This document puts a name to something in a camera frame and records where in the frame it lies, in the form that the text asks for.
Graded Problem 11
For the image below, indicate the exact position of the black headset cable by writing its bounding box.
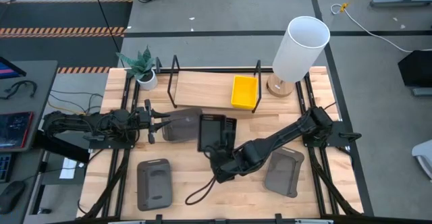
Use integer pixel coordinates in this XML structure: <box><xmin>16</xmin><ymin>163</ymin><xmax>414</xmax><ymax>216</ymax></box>
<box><xmin>0</xmin><ymin>79</ymin><xmax>38</xmax><ymax>101</ymax></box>

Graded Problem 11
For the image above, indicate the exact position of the white shade table lamp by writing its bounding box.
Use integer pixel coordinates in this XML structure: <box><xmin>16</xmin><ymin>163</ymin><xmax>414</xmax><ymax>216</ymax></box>
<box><xmin>266</xmin><ymin>16</ymin><xmax>331</xmax><ymax>99</ymax></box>

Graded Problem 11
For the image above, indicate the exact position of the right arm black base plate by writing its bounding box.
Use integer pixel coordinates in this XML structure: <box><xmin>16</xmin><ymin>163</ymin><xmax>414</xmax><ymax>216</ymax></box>
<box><xmin>302</xmin><ymin>121</ymin><xmax>362</xmax><ymax>148</ymax></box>

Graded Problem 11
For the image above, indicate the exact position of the computer monitor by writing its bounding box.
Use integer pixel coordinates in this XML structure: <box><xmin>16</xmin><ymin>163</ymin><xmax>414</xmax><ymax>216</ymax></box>
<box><xmin>0</xmin><ymin>55</ymin><xmax>27</xmax><ymax>80</ymax></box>

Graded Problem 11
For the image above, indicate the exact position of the green plant in white pot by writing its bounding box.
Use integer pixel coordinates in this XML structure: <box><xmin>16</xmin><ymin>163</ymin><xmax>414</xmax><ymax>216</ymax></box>
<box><xmin>115</xmin><ymin>45</ymin><xmax>159</xmax><ymax>91</ymax></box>

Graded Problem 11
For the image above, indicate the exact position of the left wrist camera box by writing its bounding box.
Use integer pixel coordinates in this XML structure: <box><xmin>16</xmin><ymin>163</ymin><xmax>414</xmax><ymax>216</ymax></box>
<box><xmin>136</xmin><ymin>107</ymin><xmax>151</xmax><ymax>123</ymax></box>

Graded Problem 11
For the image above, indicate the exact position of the black box on floor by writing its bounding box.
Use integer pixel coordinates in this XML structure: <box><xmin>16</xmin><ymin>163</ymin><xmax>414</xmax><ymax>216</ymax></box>
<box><xmin>397</xmin><ymin>49</ymin><xmax>432</xmax><ymax>88</ymax></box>

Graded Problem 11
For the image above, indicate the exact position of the wooden shelf black metal frame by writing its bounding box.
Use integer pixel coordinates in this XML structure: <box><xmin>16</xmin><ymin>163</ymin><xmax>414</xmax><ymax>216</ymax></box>
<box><xmin>167</xmin><ymin>54</ymin><xmax>263</xmax><ymax>114</ymax></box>

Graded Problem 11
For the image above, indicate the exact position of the grey side desk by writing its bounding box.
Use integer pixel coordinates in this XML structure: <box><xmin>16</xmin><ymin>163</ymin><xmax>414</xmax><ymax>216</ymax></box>
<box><xmin>0</xmin><ymin>60</ymin><xmax>59</xmax><ymax>224</ymax></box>

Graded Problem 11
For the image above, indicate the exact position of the white chair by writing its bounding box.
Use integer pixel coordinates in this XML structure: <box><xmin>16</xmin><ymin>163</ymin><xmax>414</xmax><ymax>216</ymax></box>
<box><xmin>411</xmin><ymin>139</ymin><xmax>432</xmax><ymax>181</ymax></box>

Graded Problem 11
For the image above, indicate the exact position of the black computer mouse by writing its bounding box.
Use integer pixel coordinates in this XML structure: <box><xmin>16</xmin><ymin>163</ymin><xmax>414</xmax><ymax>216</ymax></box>
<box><xmin>0</xmin><ymin>180</ymin><xmax>26</xmax><ymax>215</ymax></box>

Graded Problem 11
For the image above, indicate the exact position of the thin black hanging cable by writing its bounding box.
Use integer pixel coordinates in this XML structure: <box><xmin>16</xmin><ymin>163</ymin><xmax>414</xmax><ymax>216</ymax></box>
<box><xmin>90</xmin><ymin>0</ymin><xmax>124</xmax><ymax>67</ymax></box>

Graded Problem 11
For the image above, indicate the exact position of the black mat with hazard stripes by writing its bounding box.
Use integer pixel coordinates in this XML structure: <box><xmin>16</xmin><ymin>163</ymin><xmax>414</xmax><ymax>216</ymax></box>
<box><xmin>0</xmin><ymin>0</ymin><xmax>133</xmax><ymax>75</ymax></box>

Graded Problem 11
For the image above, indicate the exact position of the tablet in red case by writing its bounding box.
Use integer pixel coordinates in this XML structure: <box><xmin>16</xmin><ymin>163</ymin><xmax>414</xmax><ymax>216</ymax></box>
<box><xmin>0</xmin><ymin>111</ymin><xmax>34</xmax><ymax>150</ymax></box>

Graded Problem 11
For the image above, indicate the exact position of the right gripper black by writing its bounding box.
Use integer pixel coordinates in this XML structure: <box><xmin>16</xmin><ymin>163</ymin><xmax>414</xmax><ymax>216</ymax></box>
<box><xmin>204</xmin><ymin>131</ymin><xmax>239</xmax><ymax>184</ymax></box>

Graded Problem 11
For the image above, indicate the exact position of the black keyboard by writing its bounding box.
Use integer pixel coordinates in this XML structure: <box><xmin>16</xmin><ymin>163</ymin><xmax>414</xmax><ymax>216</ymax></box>
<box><xmin>0</xmin><ymin>152</ymin><xmax>15</xmax><ymax>184</ymax></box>

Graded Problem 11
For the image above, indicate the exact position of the white paper sheet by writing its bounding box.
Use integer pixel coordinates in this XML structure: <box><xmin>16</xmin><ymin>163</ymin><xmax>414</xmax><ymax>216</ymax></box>
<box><xmin>59</xmin><ymin>157</ymin><xmax>85</xmax><ymax>180</ymax></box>

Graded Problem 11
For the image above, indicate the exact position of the grey plastic basket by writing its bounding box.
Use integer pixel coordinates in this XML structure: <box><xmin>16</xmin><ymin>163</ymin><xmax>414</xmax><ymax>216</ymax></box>
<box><xmin>136</xmin><ymin>158</ymin><xmax>173</xmax><ymax>212</ymax></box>
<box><xmin>264</xmin><ymin>146</ymin><xmax>305</xmax><ymax>198</ymax></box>
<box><xmin>161</xmin><ymin>107</ymin><xmax>203</xmax><ymax>142</ymax></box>

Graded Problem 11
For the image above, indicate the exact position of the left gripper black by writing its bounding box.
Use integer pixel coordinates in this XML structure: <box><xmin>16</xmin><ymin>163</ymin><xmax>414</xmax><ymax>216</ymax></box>
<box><xmin>135</xmin><ymin>99</ymin><xmax>173</xmax><ymax>145</ymax></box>

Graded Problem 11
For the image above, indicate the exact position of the yellow plastic basket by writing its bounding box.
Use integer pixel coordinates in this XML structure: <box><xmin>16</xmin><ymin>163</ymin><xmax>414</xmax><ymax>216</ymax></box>
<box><xmin>230</xmin><ymin>75</ymin><xmax>259</xmax><ymax>111</ymax></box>

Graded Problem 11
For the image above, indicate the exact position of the white floor cable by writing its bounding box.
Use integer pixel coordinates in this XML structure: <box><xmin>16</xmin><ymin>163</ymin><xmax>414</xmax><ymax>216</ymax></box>
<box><xmin>330</xmin><ymin>3</ymin><xmax>414</xmax><ymax>53</ymax></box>

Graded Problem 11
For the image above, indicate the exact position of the black diagonal frame brace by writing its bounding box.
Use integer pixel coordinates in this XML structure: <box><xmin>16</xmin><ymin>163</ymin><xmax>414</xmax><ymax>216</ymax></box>
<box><xmin>308</xmin><ymin>148</ymin><xmax>364</xmax><ymax>217</ymax></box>
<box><xmin>82</xmin><ymin>156</ymin><xmax>130</xmax><ymax>219</ymax></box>

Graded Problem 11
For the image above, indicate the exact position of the black equipment box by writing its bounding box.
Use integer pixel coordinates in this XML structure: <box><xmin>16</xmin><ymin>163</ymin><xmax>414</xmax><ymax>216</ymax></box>
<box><xmin>33</xmin><ymin>129</ymin><xmax>91</xmax><ymax>164</ymax></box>

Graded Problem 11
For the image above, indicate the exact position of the black aluminium frame rail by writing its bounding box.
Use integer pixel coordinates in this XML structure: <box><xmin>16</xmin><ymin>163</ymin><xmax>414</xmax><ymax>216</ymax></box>
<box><xmin>294</xmin><ymin>80</ymin><xmax>327</xmax><ymax>215</ymax></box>
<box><xmin>114</xmin><ymin>72</ymin><xmax>141</xmax><ymax>218</ymax></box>
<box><xmin>155</xmin><ymin>67</ymin><xmax>306</xmax><ymax>75</ymax></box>
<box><xmin>304</xmin><ymin>72</ymin><xmax>340</xmax><ymax>215</ymax></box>
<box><xmin>80</xmin><ymin>213</ymin><xmax>432</xmax><ymax>224</ymax></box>
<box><xmin>101</xmin><ymin>72</ymin><xmax>132</xmax><ymax>218</ymax></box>

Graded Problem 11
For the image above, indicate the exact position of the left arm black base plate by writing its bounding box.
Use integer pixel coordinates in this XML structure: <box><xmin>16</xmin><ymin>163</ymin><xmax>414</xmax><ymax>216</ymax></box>
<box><xmin>88</xmin><ymin>138</ymin><xmax>136</xmax><ymax>150</ymax></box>

